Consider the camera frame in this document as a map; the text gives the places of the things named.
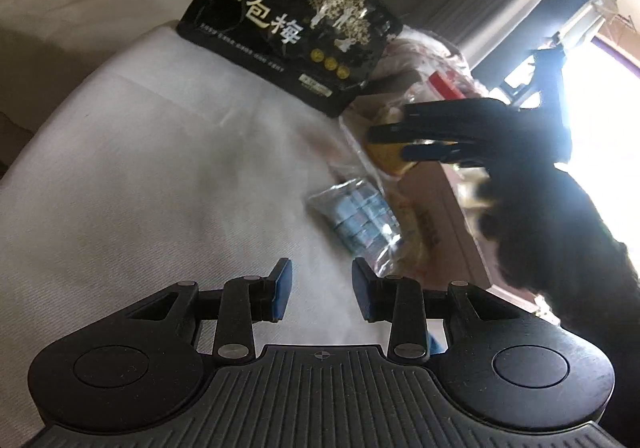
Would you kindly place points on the bread packet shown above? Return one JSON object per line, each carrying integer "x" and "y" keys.
{"x": 387, "y": 155}

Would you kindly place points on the puffed rice bar packet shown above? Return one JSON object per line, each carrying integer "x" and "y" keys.
{"x": 412, "y": 233}

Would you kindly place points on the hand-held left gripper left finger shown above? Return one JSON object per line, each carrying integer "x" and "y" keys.
{"x": 281, "y": 290}

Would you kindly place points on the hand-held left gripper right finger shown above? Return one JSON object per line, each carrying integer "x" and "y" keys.
{"x": 361, "y": 290}

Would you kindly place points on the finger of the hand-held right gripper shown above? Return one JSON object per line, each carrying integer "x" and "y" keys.
{"x": 425, "y": 130}
{"x": 440, "y": 153}

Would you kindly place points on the clear bag of blue candies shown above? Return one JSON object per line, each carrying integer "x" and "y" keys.
{"x": 352, "y": 223}

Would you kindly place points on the pink cardboard box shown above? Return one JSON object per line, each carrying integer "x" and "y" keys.
{"x": 450, "y": 208}

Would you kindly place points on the black snack bag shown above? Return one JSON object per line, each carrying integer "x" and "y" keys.
{"x": 280, "y": 17}

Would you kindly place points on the pink floral blanket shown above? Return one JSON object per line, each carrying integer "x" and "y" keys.
{"x": 430, "y": 47}

